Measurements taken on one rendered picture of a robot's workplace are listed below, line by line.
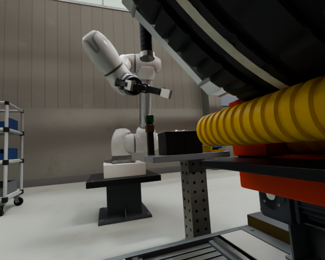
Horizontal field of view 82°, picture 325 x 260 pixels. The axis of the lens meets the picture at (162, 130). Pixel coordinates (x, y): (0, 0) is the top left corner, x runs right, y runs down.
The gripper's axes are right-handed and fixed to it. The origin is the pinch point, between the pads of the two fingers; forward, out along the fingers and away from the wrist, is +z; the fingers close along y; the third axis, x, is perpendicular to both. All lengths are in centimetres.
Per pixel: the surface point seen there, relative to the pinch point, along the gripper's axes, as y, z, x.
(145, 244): -20, -13, -77
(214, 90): 1.1, 30.3, 2.7
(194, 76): 4.2, 27.3, 4.4
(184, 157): -30.0, -12.5, -28.1
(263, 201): -38, 25, -28
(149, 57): 3.9, 2.9, 9.0
